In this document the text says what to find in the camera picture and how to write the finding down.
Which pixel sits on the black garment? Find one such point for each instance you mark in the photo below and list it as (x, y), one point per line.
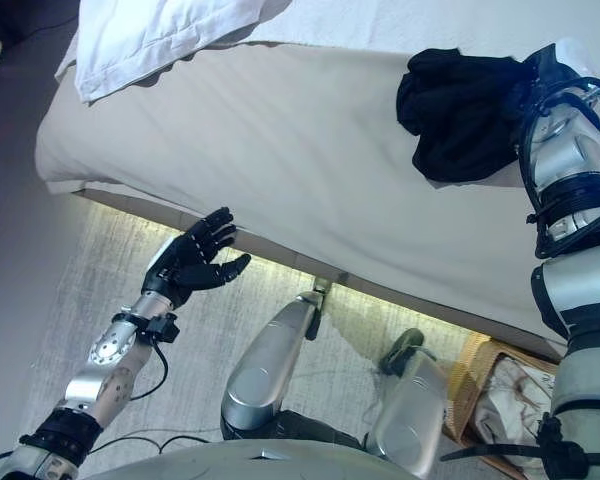
(455, 115)

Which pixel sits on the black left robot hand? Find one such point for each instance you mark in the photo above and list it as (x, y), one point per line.
(190, 260)

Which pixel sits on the silver robot leg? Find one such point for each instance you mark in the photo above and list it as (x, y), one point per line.
(265, 360)
(410, 400)

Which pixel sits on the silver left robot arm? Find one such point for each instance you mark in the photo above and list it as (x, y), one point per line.
(110, 345)

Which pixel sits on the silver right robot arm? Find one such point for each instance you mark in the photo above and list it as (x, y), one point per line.
(565, 160)

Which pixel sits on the silver right robot leg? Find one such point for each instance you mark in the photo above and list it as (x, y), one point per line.
(410, 400)

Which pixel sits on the grey patterned rug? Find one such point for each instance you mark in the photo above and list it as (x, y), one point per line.
(70, 260)

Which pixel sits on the beige printed garment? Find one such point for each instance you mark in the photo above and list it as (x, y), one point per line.
(510, 375)

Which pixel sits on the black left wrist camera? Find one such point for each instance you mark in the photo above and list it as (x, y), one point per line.
(161, 328)

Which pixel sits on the white textured blanket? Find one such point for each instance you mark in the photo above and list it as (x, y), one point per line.
(155, 40)

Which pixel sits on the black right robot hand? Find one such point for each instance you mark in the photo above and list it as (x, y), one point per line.
(565, 60)

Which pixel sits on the beige bed cover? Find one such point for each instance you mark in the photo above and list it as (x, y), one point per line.
(280, 150)

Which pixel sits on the beige upholstered bed base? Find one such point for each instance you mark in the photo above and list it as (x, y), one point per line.
(140, 205)

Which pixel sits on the brown wicker basket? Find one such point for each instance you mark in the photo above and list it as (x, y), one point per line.
(462, 380)

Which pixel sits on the silver left robot leg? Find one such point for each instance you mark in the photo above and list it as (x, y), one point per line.
(265, 360)

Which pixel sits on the grey robot torso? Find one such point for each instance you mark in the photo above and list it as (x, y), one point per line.
(230, 465)

